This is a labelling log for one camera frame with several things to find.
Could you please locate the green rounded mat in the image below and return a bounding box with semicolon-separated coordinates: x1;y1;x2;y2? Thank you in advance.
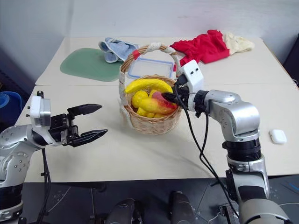
59;48;124;82

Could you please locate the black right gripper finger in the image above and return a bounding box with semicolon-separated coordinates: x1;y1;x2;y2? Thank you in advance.
162;92;180;105

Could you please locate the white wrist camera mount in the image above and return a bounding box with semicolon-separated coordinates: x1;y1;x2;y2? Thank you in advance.
179;59;204;111
29;90;52;128

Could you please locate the yellow toy banana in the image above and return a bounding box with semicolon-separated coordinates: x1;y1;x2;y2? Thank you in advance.
125;78;175;95

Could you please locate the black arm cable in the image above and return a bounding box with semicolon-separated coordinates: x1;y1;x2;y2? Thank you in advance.
199;109;225;185
36;148;52;224
174;86;240;218

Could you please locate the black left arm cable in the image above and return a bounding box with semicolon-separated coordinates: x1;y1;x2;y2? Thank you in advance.
36;148;52;224

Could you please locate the clear container blue lid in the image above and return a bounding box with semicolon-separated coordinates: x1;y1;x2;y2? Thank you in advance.
128;57;175;80

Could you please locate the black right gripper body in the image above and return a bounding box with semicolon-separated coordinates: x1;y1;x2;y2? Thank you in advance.
173;75;192;109

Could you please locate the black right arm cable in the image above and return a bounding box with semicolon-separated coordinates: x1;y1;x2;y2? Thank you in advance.
174;86;240;218
199;109;225;185

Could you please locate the red cloth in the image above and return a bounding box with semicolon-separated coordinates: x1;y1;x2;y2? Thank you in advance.
169;29;230;65

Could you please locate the white earbuds case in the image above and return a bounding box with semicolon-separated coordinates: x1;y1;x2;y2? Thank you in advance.
269;129;287;144

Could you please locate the light blue towel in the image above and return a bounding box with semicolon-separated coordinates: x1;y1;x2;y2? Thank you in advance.
98;37;141;63

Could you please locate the small yellow toy fruit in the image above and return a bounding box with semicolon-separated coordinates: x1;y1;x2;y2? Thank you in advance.
136;107;165;119

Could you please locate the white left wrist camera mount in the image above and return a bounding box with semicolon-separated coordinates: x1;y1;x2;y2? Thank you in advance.
29;90;52;128

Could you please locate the cream cloth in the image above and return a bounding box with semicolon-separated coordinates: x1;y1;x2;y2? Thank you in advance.
224;32;256;56

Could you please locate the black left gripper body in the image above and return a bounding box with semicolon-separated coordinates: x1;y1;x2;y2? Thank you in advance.
48;113;79;147

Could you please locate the dark rounded shape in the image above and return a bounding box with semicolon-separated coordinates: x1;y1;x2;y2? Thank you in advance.
169;190;196;224
104;198;141;224

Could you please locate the blue round object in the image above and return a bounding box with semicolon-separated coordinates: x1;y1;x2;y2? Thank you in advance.
0;91;23;110

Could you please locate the yellow toy lemon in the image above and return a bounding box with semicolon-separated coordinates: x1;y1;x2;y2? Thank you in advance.
131;90;149;109

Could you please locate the red and yellow toy mango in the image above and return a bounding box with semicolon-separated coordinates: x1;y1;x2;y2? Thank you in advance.
139;91;178;115

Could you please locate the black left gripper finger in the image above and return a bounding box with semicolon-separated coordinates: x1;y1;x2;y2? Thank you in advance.
69;129;109;148
67;104;103;117

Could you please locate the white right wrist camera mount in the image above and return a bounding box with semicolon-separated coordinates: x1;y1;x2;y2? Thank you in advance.
179;59;204;111

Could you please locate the wicker basket with handle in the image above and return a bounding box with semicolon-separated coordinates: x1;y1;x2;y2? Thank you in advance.
118;42;183;136

